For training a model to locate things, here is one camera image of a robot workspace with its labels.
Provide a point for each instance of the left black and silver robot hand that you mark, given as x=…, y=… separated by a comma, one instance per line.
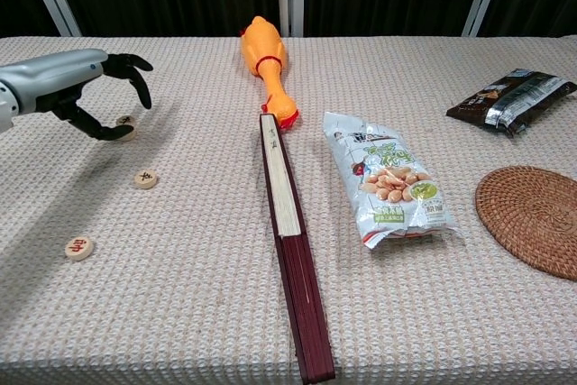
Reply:
x=54, y=78

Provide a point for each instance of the wooden chess piece red character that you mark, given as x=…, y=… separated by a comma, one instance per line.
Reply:
x=79, y=248

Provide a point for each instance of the wooden chess piece red cross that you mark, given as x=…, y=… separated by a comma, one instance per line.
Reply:
x=131, y=137

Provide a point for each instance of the orange rubber chicken toy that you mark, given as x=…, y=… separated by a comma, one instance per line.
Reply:
x=266, y=49

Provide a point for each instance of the beige waffle tablecloth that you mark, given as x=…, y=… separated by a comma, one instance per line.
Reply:
x=180, y=313

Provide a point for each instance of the dark red folded fan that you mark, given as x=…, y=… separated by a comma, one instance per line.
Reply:
x=306, y=290

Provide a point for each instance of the white peanut snack bag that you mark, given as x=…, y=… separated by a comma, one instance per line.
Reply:
x=387, y=177

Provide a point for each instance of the dark brown snack packet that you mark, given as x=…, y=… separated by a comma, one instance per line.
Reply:
x=509, y=101

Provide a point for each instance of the round woven rattan coaster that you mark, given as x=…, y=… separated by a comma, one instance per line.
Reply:
x=527, y=218

